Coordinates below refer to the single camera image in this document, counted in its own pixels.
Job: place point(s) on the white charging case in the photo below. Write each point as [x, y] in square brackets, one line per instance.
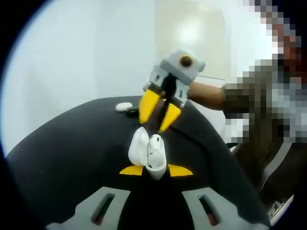
[123, 107]
[136, 148]

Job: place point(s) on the black charging case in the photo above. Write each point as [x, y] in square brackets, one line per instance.
[133, 112]

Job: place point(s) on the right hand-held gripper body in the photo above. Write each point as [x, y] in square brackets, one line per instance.
[171, 63]

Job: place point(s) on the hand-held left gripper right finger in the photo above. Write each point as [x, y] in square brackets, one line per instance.
[230, 218]

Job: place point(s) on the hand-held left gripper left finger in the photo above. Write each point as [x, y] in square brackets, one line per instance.
[81, 215]

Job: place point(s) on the white earphone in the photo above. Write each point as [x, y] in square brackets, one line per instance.
[156, 139]

